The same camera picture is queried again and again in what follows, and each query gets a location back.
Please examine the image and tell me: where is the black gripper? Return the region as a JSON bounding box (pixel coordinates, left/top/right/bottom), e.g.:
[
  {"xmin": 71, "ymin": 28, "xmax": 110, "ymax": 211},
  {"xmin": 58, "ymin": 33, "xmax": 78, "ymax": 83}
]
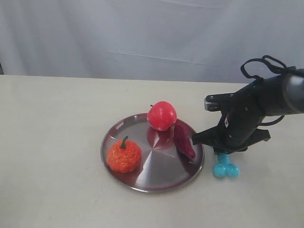
[{"xmin": 192, "ymin": 95, "xmax": 271, "ymax": 155}]

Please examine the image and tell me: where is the turquoise toy bone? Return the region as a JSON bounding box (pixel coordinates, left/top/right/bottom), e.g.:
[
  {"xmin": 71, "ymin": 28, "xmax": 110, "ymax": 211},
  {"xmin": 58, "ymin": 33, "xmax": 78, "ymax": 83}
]
[{"xmin": 212, "ymin": 153, "xmax": 240, "ymax": 178}]

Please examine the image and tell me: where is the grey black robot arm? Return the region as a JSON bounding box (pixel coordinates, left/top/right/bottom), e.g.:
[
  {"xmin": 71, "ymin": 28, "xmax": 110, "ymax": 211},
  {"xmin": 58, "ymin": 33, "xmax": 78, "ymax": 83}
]
[{"xmin": 192, "ymin": 74, "xmax": 304, "ymax": 154}]

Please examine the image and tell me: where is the dark red sweet potato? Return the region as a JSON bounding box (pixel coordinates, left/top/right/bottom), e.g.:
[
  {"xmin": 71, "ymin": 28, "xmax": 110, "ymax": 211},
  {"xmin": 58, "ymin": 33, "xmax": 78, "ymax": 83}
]
[{"xmin": 173, "ymin": 124, "xmax": 196, "ymax": 159}]

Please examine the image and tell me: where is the red toy apple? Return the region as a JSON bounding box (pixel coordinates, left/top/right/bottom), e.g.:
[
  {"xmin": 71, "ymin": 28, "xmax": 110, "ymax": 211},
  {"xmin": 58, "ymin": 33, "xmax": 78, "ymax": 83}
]
[{"xmin": 147, "ymin": 101, "xmax": 177, "ymax": 132}]

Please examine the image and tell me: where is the round steel plate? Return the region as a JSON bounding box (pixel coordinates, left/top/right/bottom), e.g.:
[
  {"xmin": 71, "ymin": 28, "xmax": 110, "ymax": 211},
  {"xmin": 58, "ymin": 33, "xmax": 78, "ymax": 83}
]
[{"xmin": 101, "ymin": 113, "xmax": 205, "ymax": 192}]

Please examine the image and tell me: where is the orange toy pumpkin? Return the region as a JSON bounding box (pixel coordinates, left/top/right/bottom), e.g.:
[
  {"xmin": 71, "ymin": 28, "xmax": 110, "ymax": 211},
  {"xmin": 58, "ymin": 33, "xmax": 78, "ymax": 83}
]
[{"xmin": 106, "ymin": 136, "xmax": 142, "ymax": 173}]

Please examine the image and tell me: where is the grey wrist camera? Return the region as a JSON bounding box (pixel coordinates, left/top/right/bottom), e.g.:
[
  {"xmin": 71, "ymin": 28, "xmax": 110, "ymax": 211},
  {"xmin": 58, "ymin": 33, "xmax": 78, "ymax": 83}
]
[{"xmin": 204, "ymin": 93, "xmax": 234, "ymax": 112}]

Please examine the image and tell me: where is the black cable loop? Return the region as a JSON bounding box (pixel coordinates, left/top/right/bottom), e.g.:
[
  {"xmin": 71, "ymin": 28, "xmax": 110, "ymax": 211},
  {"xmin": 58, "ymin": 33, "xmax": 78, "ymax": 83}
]
[{"xmin": 240, "ymin": 55, "xmax": 297, "ymax": 81}]

